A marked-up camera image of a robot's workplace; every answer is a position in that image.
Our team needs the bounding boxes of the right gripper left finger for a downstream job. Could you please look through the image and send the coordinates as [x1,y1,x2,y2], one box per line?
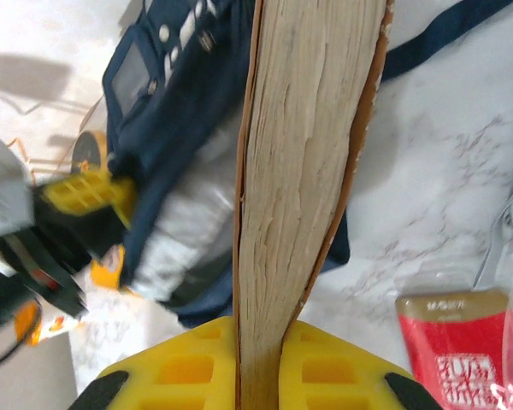
[68,315,241,410]

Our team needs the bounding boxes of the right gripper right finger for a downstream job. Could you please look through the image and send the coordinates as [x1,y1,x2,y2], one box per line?
[279,319,445,410]

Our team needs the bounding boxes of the red packaged school supplies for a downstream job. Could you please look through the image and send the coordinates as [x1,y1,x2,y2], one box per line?
[394,288,513,410]

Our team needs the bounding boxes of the navy blue backpack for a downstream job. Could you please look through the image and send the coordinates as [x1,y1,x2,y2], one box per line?
[101,0,513,330]

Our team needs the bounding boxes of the brown and black book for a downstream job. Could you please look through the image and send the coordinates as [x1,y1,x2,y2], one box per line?
[233,0,397,410]

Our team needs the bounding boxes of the orange lid white cup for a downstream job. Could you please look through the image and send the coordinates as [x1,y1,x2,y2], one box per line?
[15,296,85,348]

